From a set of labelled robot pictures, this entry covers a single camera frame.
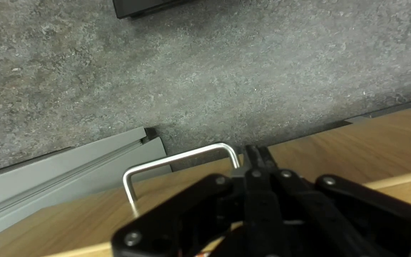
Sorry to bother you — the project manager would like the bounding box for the grey appliance cabinet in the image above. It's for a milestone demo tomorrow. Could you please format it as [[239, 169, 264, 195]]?
[[0, 125, 169, 246]]

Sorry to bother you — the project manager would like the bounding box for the metal drawer handle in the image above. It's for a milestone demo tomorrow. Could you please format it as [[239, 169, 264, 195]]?
[[122, 141, 243, 218]]

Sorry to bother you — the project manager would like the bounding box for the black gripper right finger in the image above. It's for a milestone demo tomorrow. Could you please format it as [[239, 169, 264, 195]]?
[[259, 144, 411, 257]]

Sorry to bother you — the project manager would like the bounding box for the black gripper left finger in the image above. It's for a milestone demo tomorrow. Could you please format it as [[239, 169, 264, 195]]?
[[110, 144, 264, 257]]

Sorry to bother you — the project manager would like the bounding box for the wooden drawer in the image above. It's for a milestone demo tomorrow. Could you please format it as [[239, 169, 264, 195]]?
[[0, 107, 411, 257]]

